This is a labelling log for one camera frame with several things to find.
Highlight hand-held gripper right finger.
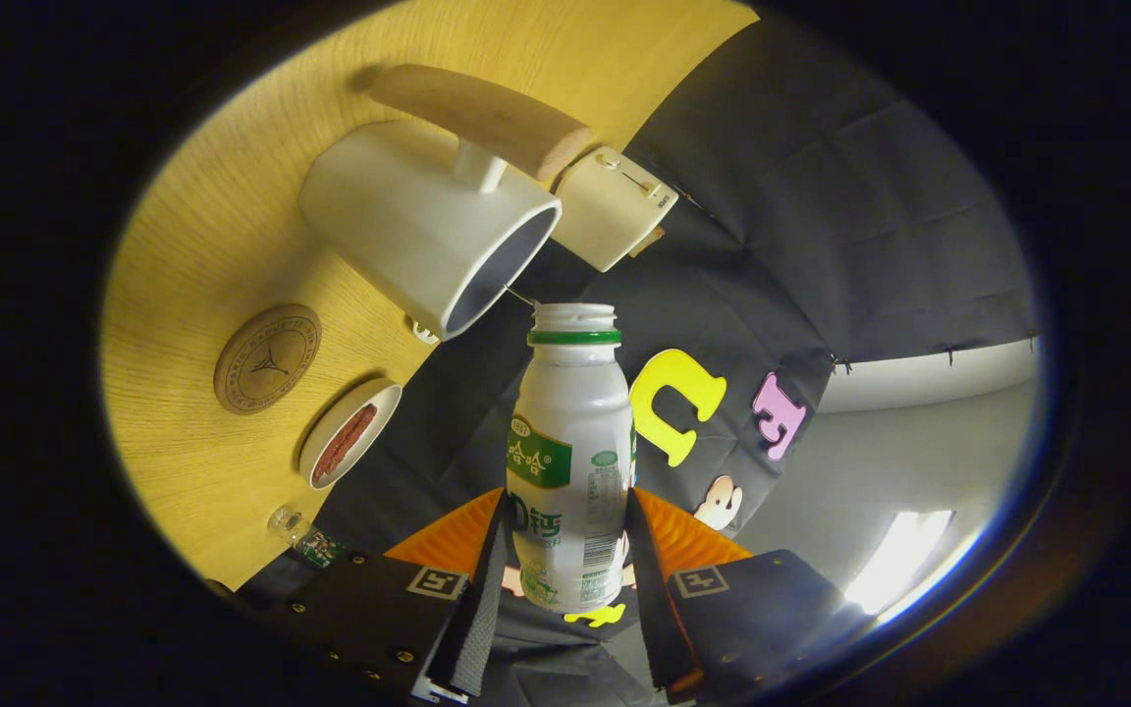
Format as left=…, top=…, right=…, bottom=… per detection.
left=624, top=486, right=876, bottom=704

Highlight wooden table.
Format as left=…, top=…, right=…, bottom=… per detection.
left=99, top=0, right=761, bottom=592

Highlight white juice bottle green label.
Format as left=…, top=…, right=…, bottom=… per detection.
left=506, top=302, right=636, bottom=615

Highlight red sausage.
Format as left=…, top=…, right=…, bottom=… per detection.
left=312, top=403, right=379, bottom=482

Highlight white cup with wooden handle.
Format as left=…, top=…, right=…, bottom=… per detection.
left=297, top=64, right=594, bottom=342

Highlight clear plastic water bottle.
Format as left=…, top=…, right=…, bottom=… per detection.
left=267, top=505, right=347, bottom=570

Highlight black backdrop cloth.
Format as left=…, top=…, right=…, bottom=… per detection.
left=242, top=10, right=1043, bottom=707

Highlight cream toaster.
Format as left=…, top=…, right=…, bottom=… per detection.
left=551, top=145, right=679, bottom=273

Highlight white round plate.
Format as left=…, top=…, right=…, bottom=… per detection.
left=297, top=378, right=404, bottom=490

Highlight round wooden coaster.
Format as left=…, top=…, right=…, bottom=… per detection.
left=213, top=302, right=323, bottom=415

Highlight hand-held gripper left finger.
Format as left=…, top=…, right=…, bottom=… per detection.
left=237, top=486, right=510, bottom=704

